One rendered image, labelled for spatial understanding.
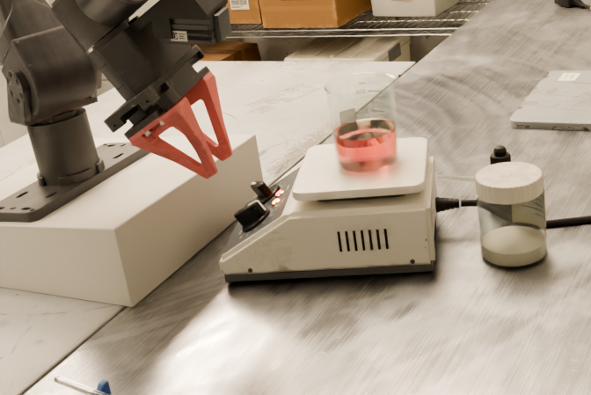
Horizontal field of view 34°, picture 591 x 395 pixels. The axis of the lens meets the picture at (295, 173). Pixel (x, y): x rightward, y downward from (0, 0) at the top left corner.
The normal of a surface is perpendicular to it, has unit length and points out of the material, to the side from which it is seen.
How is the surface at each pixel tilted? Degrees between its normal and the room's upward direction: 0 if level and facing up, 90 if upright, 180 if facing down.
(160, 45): 60
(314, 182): 0
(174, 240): 90
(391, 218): 90
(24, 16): 52
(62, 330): 0
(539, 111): 0
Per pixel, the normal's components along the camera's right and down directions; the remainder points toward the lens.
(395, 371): -0.14, -0.92
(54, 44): 0.41, -0.40
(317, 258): -0.15, 0.39
